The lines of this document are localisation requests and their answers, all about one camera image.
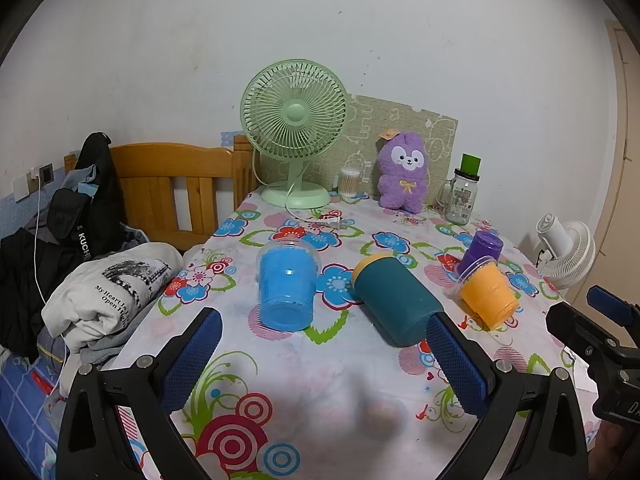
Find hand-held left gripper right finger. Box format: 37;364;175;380
426;311;591;480

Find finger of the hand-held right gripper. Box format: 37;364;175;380
545;302;628;361
587;285;640;323

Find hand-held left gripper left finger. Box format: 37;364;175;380
56;306;224;480

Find teal cup with yellow rim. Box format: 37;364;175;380
352;254;446;347

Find person's right forearm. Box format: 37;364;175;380
591;419;640;480

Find orange cup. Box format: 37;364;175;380
459;262;518;331

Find purple cup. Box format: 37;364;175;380
456;231;504;277

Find clear cup with blue filling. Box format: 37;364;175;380
255;240;321;331

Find white small fan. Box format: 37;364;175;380
535;213;597;290

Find grey cloth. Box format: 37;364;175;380
72;305;153;368

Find white printed shirt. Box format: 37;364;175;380
41;242;185;354

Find floral tablecloth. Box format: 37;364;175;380
112;191;607;480

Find beige door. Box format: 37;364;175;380
594;20;640;302

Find glass jar with green lid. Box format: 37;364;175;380
438;153;482;225

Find blue bed sheet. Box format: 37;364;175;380
0;349;68;480

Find black clothing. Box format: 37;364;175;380
0;226;67;362

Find wooden bed headboard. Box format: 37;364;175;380
64;135;262;253

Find black bag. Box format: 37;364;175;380
46;132;127;264

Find purple plush toy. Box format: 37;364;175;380
376;130;432;214

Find cotton swab jar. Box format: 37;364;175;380
338;167;362;198

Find green desk fan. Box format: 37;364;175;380
240;59;349;209

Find white charging cable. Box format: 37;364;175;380
29;179;69;397

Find white fan cable with plug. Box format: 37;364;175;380
251;149;352;234

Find wall socket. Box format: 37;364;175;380
12;162;55;204

